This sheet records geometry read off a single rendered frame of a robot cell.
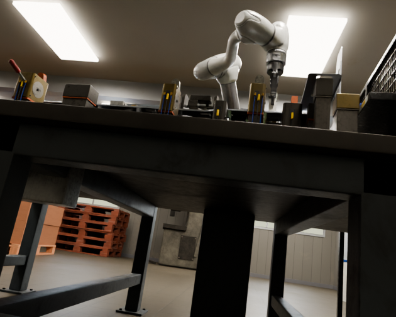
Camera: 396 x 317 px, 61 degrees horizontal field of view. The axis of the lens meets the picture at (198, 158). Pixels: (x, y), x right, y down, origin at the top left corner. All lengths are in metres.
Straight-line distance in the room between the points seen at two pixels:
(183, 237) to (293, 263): 2.62
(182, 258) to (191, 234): 0.51
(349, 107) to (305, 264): 6.98
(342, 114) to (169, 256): 6.06
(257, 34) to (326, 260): 7.12
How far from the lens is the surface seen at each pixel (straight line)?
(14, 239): 5.26
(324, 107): 1.09
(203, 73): 2.01
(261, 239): 8.06
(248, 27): 1.53
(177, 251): 7.11
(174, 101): 1.35
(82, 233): 7.62
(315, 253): 8.24
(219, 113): 1.30
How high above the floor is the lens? 0.43
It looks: 15 degrees up
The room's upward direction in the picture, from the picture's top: 8 degrees clockwise
